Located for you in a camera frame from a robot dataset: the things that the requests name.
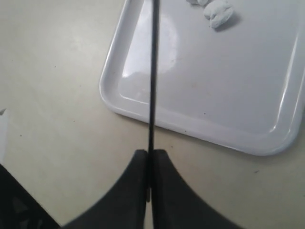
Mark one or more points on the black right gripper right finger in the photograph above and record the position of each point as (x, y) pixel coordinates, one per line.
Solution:
(175, 205)

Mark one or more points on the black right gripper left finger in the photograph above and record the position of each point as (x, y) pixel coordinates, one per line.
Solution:
(124, 205)

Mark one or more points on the white rectangular plastic tray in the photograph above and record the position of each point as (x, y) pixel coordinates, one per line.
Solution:
(242, 85)

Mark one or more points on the thin metal skewer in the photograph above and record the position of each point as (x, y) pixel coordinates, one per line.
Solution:
(152, 111)

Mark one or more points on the white foam piece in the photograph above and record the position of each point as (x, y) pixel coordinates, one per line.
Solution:
(218, 12)
(198, 2)

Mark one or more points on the white foam piece bottom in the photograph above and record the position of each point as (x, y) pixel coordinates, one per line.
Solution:
(198, 2)

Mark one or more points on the black table edge frame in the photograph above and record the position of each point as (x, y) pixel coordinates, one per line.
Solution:
(18, 209)

